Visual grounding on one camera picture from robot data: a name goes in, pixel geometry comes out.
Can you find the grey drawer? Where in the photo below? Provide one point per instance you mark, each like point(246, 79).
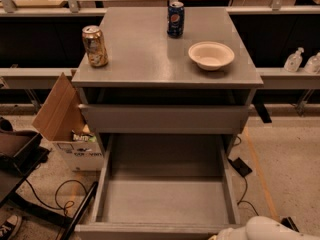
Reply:
point(169, 119)
point(162, 187)

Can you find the grey top drawer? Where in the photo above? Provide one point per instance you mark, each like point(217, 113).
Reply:
point(169, 119)

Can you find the clear sanitizer bottle left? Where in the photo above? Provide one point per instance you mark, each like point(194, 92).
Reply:
point(293, 62)

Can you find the open cardboard box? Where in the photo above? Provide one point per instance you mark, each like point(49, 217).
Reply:
point(60, 117)

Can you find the black white sneaker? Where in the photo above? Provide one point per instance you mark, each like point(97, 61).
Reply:
point(10, 227)

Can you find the white paper bowl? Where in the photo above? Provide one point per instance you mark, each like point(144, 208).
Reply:
point(211, 56)

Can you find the grey drawer cabinet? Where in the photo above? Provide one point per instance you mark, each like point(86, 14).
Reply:
point(147, 67)

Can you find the blue pepsi can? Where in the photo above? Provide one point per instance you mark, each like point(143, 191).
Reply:
point(175, 18)

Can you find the snack bag in box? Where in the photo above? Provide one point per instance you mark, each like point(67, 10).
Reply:
point(83, 137)

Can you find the clear sanitizer bottle right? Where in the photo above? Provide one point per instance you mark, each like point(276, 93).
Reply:
point(313, 64)

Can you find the clear sanitizer bottle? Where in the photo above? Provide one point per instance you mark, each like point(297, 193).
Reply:
point(313, 64)
point(293, 62)

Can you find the gold crumpled soda can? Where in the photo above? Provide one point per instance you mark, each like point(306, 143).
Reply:
point(93, 40)

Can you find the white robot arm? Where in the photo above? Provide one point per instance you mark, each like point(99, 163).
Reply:
point(262, 228)

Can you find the black power adapter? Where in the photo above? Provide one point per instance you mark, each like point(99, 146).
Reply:
point(240, 166)

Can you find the black cart frame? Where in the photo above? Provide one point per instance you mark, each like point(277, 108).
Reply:
point(20, 154)

